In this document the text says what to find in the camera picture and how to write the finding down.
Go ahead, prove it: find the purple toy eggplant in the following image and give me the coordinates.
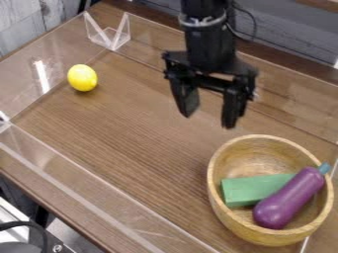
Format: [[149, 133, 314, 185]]
[[253, 163, 332, 229]]

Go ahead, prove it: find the clear acrylic tray wall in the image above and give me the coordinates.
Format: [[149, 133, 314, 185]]
[[0, 113, 219, 253]]

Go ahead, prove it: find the brown wooden bowl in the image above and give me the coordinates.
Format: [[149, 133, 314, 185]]
[[207, 134, 338, 247]]

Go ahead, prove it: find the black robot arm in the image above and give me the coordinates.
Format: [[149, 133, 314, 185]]
[[163, 0, 258, 128]]

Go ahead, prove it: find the green rectangular block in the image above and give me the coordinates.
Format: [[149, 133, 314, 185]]
[[221, 174, 294, 208]]

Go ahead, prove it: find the yellow toy lemon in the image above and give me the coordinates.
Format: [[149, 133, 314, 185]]
[[67, 64, 98, 92]]

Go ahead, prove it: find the clear acrylic corner bracket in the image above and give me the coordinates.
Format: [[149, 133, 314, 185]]
[[83, 11, 131, 51]]

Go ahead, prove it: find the black metal bracket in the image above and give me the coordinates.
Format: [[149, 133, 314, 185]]
[[28, 220, 76, 253]]

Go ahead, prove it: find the black cable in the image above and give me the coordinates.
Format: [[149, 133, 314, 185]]
[[0, 220, 48, 253]]

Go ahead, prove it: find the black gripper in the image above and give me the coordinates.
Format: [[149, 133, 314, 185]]
[[162, 8, 261, 130]]

